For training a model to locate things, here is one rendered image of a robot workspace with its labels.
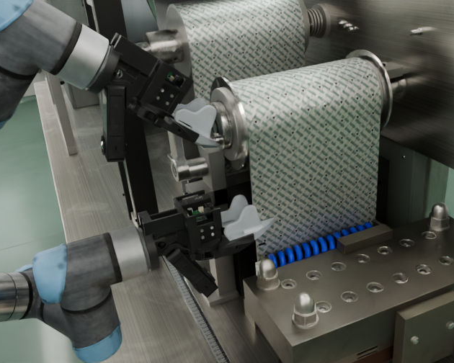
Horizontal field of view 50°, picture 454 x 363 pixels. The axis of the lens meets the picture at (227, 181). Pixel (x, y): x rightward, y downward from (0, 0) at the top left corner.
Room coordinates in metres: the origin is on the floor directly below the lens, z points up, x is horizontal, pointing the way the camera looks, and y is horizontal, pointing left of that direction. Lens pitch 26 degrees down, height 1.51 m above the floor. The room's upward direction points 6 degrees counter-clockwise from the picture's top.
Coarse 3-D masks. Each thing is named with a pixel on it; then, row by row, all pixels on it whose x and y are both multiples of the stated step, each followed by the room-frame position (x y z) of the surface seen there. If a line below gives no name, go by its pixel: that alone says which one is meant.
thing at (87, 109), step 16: (48, 0) 1.59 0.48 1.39; (64, 0) 1.61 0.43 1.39; (80, 0) 1.62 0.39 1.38; (128, 0) 1.67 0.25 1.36; (144, 0) 1.69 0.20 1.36; (80, 16) 1.62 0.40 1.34; (128, 16) 1.67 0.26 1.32; (144, 16) 1.68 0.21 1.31; (128, 32) 1.66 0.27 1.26; (144, 32) 1.68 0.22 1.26; (80, 96) 1.60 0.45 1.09; (96, 96) 1.62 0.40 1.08; (80, 112) 1.60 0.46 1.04; (96, 112) 1.61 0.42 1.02; (80, 128) 1.59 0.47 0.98; (96, 128) 1.61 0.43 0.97; (144, 128) 1.66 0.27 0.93; (160, 128) 1.68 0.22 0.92; (80, 144) 1.59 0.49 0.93; (96, 144) 1.60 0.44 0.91
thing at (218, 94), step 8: (368, 64) 0.80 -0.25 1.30; (216, 96) 0.74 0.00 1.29; (224, 96) 0.71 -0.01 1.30; (224, 104) 0.71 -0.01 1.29; (232, 104) 0.69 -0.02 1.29; (232, 112) 0.69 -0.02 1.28; (232, 120) 0.69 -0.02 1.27; (240, 128) 0.68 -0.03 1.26; (240, 136) 0.68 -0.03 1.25; (240, 144) 0.68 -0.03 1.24; (224, 152) 0.74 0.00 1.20; (232, 152) 0.70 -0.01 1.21; (240, 152) 0.68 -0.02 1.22; (232, 160) 0.71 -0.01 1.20
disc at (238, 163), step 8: (216, 80) 0.76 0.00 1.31; (224, 80) 0.72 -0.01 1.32; (216, 88) 0.76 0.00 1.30; (224, 88) 0.73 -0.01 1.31; (232, 88) 0.70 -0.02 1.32; (232, 96) 0.70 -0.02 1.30; (240, 104) 0.68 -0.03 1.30; (240, 112) 0.67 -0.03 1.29; (240, 120) 0.68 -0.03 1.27; (248, 136) 0.66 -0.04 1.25; (248, 144) 0.66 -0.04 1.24; (248, 152) 0.67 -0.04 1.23; (240, 160) 0.69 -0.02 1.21; (240, 168) 0.69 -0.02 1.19
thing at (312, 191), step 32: (288, 160) 0.70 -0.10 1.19; (320, 160) 0.71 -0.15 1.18; (352, 160) 0.74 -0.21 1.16; (256, 192) 0.68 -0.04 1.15; (288, 192) 0.69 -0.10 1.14; (320, 192) 0.71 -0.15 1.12; (352, 192) 0.74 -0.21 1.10; (288, 224) 0.69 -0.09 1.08; (320, 224) 0.71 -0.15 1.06; (352, 224) 0.74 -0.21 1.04
